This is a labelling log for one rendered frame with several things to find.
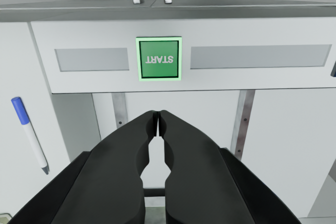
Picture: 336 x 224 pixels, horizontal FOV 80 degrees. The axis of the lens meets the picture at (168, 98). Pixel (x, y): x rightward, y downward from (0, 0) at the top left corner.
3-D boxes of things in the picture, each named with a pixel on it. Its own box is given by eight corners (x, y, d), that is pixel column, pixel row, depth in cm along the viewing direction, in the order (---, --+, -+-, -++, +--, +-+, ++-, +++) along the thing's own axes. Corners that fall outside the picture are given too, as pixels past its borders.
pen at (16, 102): (49, 176, 33) (16, 100, 26) (42, 176, 33) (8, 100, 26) (52, 171, 34) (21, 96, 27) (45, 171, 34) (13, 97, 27)
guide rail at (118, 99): (139, 218, 63) (138, 228, 61) (133, 218, 63) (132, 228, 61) (121, 65, 41) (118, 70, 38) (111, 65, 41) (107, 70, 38)
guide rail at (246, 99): (225, 215, 64) (227, 225, 61) (218, 215, 64) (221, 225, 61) (254, 62, 41) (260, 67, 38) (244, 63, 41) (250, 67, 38)
